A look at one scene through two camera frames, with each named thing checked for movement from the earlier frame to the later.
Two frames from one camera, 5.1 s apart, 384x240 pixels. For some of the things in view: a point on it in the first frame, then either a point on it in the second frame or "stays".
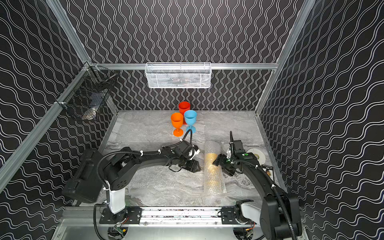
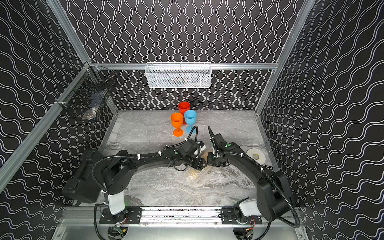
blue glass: (190, 116) stays
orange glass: (177, 119) stays
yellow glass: (214, 182) to (194, 176)
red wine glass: (183, 107) stays
